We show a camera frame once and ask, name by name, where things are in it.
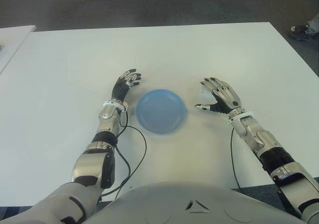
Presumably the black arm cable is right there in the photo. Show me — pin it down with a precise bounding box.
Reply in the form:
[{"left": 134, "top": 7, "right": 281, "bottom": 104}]
[
  {"left": 101, "top": 112, "right": 148, "bottom": 197},
  {"left": 230, "top": 128, "right": 244, "bottom": 191}
]

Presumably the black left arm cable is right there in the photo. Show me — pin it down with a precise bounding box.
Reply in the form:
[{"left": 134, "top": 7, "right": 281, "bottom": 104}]
[{"left": 101, "top": 112, "right": 148, "bottom": 197}]

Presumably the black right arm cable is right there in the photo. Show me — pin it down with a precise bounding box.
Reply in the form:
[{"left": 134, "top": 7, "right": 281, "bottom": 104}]
[{"left": 230, "top": 128, "right": 244, "bottom": 191}]

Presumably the white side table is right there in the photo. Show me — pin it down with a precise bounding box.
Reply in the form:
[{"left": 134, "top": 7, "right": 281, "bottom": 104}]
[{"left": 0, "top": 24, "right": 37, "bottom": 74}]

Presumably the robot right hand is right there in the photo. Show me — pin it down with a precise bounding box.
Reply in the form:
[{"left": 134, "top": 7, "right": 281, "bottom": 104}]
[{"left": 194, "top": 77, "right": 243, "bottom": 115}]

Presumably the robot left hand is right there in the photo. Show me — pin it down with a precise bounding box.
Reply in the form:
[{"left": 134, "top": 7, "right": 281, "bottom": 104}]
[{"left": 111, "top": 68, "right": 143, "bottom": 103}]

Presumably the grey robot torso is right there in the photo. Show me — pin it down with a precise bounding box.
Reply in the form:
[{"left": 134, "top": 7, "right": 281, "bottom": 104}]
[{"left": 84, "top": 181, "right": 302, "bottom": 224}]

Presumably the dark sneaker shoe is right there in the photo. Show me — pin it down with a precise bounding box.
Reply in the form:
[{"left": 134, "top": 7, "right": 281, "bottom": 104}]
[{"left": 288, "top": 24, "right": 312, "bottom": 41}]

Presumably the blue round plate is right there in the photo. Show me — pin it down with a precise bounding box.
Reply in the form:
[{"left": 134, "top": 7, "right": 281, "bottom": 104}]
[{"left": 135, "top": 89, "right": 188, "bottom": 135}]

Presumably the blue jeans leg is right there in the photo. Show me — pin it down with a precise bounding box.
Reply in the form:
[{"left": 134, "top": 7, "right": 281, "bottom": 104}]
[{"left": 307, "top": 14, "right": 319, "bottom": 34}]

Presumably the white charger block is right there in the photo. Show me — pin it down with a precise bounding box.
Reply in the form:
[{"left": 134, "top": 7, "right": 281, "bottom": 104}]
[{"left": 198, "top": 86, "right": 218, "bottom": 105}]

